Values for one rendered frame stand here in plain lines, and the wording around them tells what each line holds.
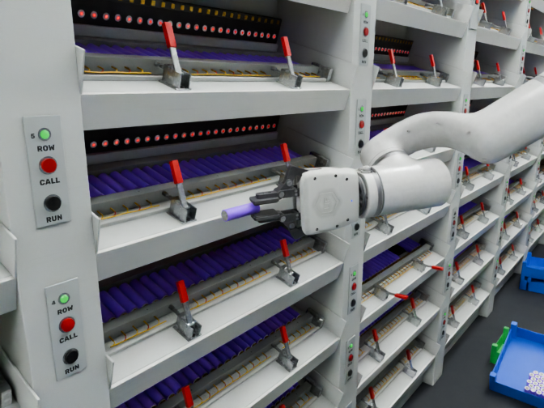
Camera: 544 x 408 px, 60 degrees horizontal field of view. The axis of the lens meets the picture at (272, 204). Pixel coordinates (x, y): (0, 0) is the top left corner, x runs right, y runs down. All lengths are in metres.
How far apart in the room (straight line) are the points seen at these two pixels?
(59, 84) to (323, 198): 0.40
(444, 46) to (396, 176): 0.97
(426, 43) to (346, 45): 0.71
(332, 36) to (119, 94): 0.57
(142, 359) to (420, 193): 0.50
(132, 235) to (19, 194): 0.17
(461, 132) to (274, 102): 0.31
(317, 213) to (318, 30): 0.48
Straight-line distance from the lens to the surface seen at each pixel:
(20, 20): 0.57
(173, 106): 0.68
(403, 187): 0.78
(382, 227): 1.32
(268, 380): 1.03
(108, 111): 0.62
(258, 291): 0.92
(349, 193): 0.75
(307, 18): 1.11
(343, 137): 1.05
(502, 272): 2.78
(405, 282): 1.51
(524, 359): 2.17
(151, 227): 0.69
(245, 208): 0.72
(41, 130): 0.57
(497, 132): 0.82
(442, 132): 0.86
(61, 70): 0.58
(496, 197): 2.41
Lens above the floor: 1.11
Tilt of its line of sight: 14 degrees down
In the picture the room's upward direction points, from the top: straight up
